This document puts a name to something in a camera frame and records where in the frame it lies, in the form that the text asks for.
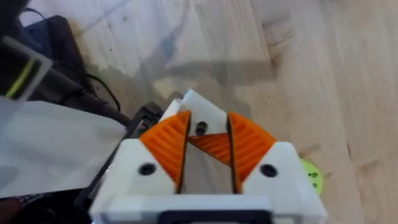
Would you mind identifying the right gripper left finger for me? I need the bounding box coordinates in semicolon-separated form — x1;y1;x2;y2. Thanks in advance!
92;110;192;202

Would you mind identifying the black cable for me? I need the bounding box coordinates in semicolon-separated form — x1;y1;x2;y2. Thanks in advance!
83;73;122;113

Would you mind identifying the black box with yellow stripe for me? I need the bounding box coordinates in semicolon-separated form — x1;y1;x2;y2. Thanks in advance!
0;35;53;101

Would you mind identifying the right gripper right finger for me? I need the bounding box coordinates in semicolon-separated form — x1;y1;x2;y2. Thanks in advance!
228;111;323;208

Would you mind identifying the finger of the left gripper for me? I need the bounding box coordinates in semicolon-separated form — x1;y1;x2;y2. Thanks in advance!
160;89;233;166

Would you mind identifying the green disc with holes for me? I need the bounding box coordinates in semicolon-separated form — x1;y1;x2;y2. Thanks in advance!
298;157;324;196

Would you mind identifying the dark bag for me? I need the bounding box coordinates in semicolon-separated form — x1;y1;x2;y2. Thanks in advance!
18;14;94;105

